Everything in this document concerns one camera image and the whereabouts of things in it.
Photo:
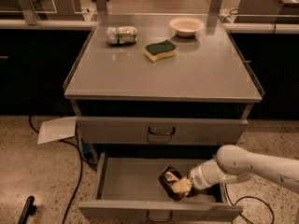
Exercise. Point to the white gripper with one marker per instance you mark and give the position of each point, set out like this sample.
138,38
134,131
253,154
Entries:
198,176

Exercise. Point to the orange can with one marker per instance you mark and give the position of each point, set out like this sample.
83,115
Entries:
169,176

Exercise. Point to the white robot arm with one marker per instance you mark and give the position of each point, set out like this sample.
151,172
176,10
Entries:
234,164

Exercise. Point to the open middle drawer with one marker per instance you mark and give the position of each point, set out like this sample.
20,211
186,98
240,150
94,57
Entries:
128,188

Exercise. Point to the closed top drawer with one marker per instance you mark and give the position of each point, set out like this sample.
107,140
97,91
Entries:
160,131

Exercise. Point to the grey drawer cabinet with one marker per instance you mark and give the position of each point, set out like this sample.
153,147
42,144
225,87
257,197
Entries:
207,78

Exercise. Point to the green white crumpled can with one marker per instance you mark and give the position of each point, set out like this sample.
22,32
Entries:
121,35

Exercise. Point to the green yellow sponge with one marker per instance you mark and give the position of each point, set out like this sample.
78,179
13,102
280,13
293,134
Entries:
161,50

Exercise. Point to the white paper sheet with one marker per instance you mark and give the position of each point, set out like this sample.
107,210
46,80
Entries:
56,129

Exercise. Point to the black object on floor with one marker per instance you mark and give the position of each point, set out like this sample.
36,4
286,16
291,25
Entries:
29,209

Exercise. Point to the white paper bowl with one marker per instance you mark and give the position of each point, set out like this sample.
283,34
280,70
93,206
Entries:
186,26

